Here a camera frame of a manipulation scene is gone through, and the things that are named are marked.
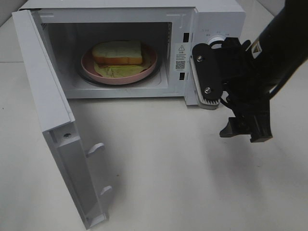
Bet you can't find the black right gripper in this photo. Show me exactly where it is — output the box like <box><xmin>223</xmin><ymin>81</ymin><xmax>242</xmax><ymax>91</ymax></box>
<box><xmin>214</xmin><ymin>37</ymin><xmax>273</xmax><ymax>142</ymax></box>

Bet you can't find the pink round plate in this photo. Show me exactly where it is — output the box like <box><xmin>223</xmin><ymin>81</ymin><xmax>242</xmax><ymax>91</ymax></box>
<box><xmin>81</xmin><ymin>44</ymin><xmax>158</xmax><ymax>85</ymax></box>

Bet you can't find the toast sandwich with lettuce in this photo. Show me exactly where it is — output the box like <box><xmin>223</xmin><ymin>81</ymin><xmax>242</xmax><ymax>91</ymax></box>
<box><xmin>91</xmin><ymin>41</ymin><xmax>142</xmax><ymax>65</ymax></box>

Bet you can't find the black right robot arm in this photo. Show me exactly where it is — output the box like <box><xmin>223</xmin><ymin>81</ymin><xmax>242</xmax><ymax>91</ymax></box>
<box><xmin>217</xmin><ymin>0</ymin><xmax>308</xmax><ymax>142</ymax></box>

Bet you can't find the upper white dial knob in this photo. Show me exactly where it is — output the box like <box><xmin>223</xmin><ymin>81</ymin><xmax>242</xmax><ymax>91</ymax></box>
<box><xmin>208</xmin><ymin>35</ymin><xmax>225</xmax><ymax>46</ymax></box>

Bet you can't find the white warning label sticker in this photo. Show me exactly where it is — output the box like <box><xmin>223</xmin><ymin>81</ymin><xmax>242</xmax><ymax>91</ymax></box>
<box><xmin>174</xmin><ymin>43</ymin><xmax>189</xmax><ymax>71</ymax></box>

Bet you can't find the white microwave oven body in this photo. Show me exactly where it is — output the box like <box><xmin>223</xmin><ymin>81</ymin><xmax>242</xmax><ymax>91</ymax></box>
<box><xmin>18</xmin><ymin>0</ymin><xmax>245</xmax><ymax>105</ymax></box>

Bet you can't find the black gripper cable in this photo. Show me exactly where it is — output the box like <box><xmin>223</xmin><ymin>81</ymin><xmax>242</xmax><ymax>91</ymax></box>
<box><xmin>218</xmin><ymin>69</ymin><xmax>296</xmax><ymax>109</ymax></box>

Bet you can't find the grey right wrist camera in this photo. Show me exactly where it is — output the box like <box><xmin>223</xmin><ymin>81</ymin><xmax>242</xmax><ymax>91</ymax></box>
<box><xmin>190</xmin><ymin>43</ymin><xmax>222</xmax><ymax>110</ymax></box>

